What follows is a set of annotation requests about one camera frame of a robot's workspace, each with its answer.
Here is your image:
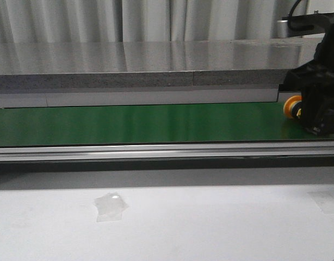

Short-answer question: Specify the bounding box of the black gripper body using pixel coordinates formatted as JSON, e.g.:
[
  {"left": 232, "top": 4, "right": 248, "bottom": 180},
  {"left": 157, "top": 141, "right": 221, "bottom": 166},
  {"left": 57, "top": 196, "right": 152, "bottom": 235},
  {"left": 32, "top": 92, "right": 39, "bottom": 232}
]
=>
[{"left": 279, "top": 13, "right": 334, "bottom": 135}]

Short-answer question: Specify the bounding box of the yellow mushroom push button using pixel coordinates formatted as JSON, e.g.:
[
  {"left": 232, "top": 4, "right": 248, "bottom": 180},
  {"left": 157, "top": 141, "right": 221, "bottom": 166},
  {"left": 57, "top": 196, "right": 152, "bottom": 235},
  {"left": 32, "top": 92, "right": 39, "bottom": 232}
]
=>
[{"left": 283, "top": 95, "right": 302, "bottom": 119}]

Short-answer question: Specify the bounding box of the flat clear tape strip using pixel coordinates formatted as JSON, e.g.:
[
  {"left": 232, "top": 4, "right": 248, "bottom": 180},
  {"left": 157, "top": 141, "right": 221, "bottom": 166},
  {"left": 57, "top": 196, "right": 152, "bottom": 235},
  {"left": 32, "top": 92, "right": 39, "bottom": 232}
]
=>
[{"left": 308, "top": 191, "right": 334, "bottom": 214}]

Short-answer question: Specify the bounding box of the green conveyor belt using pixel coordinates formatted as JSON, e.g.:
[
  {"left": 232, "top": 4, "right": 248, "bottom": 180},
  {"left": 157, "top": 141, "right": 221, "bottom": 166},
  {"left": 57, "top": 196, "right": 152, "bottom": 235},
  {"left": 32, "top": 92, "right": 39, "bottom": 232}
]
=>
[{"left": 0, "top": 101, "right": 334, "bottom": 148}]

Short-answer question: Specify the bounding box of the crumpled clear tape piece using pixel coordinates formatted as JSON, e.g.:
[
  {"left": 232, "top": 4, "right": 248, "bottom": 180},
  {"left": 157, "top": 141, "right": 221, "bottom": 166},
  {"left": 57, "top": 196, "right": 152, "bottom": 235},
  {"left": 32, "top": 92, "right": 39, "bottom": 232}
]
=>
[{"left": 94, "top": 192, "right": 128, "bottom": 222}]

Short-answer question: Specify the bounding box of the white pleated curtain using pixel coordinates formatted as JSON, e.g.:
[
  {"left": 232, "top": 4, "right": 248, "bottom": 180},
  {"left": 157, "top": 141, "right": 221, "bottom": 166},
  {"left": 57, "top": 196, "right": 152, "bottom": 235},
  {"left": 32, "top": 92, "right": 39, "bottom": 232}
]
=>
[{"left": 0, "top": 0, "right": 334, "bottom": 44}]

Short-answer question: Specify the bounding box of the black cable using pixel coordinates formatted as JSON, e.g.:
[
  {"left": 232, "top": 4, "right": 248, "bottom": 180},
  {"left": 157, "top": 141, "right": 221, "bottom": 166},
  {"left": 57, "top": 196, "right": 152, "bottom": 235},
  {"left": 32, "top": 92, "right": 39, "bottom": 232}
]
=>
[{"left": 287, "top": 0, "right": 305, "bottom": 29}]

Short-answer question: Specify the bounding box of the grey conveyor rear rail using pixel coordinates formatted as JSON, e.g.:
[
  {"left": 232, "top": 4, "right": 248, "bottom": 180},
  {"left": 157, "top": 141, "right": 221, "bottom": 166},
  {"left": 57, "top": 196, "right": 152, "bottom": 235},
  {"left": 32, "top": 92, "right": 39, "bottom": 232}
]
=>
[{"left": 0, "top": 69, "right": 294, "bottom": 108}]

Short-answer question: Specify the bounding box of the aluminium conveyor front rail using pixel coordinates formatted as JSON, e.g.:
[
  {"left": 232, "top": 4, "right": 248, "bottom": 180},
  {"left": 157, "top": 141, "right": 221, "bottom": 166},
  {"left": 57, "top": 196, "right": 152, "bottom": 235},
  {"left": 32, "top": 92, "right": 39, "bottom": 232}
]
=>
[{"left": 0, "top": 140, "right": 334, "bottom": 172}]

